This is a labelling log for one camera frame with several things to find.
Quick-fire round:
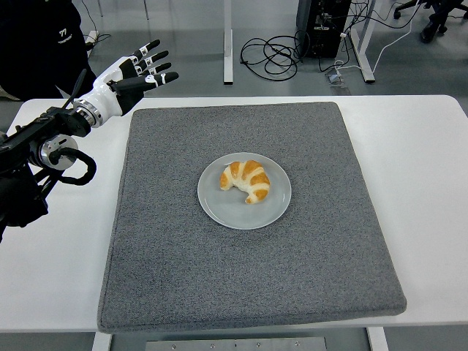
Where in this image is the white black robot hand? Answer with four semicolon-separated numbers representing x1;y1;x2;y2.
77;39;180;120

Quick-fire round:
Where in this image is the golden croissant bread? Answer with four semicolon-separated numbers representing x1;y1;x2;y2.
219;159;271;205

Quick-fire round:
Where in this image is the pale grey round plate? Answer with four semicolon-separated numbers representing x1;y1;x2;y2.
197;152;293;230

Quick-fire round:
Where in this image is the grey metal plate with screws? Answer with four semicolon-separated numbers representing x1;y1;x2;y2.
145;336;328;351

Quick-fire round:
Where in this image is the person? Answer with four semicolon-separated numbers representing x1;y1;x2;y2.
0;0;98;99

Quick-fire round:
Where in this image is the straight white desk leg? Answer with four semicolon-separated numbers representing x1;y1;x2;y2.
222;0;234;87

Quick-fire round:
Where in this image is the black computer tower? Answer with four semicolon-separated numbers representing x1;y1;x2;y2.
295;0;352;60

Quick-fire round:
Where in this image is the grey floor socket box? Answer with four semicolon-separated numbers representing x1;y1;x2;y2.
324;71;348;88

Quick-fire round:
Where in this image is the grey fabric mat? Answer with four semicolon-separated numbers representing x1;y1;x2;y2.
97;101;408;333

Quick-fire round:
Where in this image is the white table leg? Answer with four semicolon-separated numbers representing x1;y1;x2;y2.
367;326;389;351
91;331;113;351

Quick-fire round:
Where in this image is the grey table crossbeam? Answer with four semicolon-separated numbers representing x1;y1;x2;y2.
109;327;371;351

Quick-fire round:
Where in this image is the slanted white desk leg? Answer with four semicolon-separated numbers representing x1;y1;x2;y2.
349;0;377;85

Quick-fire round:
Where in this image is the black office chair base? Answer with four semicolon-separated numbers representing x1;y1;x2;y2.
393;0;421;20

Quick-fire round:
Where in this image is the person's leg with black shoe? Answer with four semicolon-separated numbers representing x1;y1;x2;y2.
419;0;468;44

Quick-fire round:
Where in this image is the black coiled floor cable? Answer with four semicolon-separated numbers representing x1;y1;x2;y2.
239;31;306;80

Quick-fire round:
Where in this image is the white floor cable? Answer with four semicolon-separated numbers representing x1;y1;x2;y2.
333;0;423;74

